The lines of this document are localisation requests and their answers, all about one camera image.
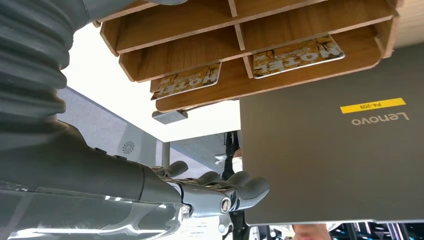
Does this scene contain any yellow hotel key card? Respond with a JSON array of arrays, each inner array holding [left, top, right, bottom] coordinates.
[[150, 62, 222, 101], [253, 34, 346, 80]]

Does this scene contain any wooden slotted card holder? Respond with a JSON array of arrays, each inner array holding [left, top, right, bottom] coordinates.
[[92, 0, 405, 114]]

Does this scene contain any small black square device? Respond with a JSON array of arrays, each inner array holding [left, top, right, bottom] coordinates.
[[151, 110, 189, 125]]

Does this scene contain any grey laptop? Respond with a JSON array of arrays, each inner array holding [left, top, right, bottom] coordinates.
[[239, 42, 424, 227]]

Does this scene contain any chrome stanchion post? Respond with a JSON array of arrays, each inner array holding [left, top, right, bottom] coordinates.
[[161, 141, 171, 168]]

